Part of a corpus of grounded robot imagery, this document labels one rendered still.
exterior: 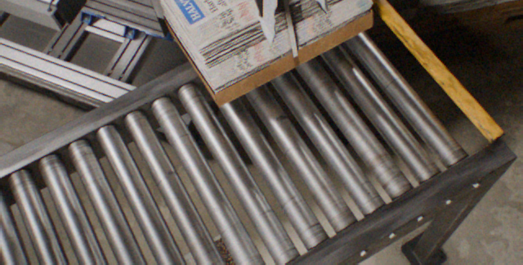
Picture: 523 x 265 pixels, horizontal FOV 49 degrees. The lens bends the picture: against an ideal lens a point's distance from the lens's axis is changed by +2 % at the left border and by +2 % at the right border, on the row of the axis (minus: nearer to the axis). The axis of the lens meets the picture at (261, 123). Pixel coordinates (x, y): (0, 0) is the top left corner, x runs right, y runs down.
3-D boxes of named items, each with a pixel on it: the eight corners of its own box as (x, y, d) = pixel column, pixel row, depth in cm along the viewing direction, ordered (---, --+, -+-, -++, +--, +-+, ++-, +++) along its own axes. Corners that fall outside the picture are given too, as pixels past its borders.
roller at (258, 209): (196, 87, 128) (192, 75, 124) (305, 265, 108) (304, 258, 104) (177, 96, 127) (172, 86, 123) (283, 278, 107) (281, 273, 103)
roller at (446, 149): (340, 11, 134) (341, -3, 130) (469, 167, 114) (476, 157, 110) (322, 20, 133) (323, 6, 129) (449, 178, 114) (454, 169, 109)
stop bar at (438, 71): (375, -8, 130) (376, -14, 128) (504, 136, 111) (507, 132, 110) (364, -2, 129) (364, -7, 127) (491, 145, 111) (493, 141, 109)
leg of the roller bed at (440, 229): (424, 240, 183) (481, 159, 122) (436, 256, 180) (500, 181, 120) (409, 249, 182) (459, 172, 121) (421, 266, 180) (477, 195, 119)
